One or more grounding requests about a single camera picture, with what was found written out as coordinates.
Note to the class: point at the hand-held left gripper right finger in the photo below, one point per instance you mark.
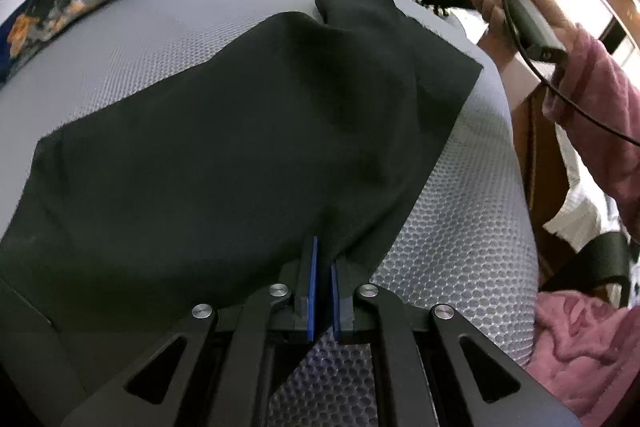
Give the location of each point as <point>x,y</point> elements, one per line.
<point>335,292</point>

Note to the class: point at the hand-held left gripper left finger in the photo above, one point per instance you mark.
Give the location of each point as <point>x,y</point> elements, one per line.
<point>313,277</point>

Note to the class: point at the black pants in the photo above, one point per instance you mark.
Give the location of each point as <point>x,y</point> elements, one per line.
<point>225,132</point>

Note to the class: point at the person's right forearm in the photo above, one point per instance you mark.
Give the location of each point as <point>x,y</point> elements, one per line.
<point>600,107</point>

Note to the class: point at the pink robe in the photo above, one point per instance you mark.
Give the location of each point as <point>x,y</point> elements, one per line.
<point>585,347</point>

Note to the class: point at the grey textured mattress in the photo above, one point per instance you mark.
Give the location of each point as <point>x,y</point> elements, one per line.
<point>150,32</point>

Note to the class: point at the white cloth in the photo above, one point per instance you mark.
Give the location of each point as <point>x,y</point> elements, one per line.
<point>580,207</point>

